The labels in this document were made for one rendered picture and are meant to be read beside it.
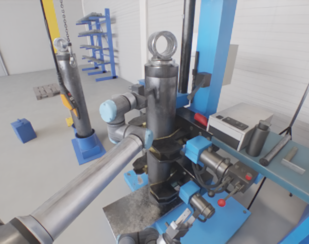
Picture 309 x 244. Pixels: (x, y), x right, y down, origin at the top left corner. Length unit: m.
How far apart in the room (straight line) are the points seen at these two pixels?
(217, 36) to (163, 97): 0.55
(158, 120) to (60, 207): 0.74
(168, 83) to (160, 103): 0.13
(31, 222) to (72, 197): 0.10
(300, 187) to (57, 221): 0.93
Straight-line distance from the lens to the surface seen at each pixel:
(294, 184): 0.95
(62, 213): 0.45
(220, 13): 1.19
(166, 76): 0.90
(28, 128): 3.44
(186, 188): 1.35
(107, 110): 0.68
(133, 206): 1.72
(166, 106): 0.96
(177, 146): 1.00
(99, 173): 0.50
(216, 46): 1.18
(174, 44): 0.94
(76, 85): 2.08
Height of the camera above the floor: 1.63
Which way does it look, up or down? 30 degrees down
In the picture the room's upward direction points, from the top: straight up
